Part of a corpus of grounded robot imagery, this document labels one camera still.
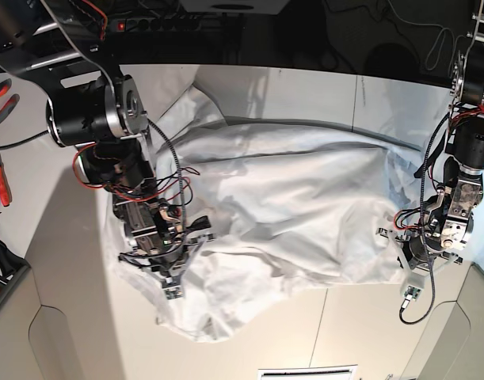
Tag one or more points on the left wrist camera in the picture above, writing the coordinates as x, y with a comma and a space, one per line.
410, 292

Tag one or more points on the white t-shirt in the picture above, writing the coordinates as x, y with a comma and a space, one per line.
293, 206

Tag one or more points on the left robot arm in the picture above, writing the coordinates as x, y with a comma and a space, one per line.
443, 223

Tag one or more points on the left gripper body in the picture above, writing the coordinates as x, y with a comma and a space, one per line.
413, 259

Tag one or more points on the red handled screwdriver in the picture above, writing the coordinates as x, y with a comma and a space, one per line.
5, 193

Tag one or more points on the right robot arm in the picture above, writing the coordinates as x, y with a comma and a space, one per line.
96, 108

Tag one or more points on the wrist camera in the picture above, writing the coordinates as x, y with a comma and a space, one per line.
410, 292
173, 292

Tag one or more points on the red grey pliers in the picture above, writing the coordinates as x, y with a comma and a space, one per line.
7, 104

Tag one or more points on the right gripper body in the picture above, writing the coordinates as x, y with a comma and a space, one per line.
162, 250

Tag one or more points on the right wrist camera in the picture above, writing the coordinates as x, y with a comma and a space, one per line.
173, 292

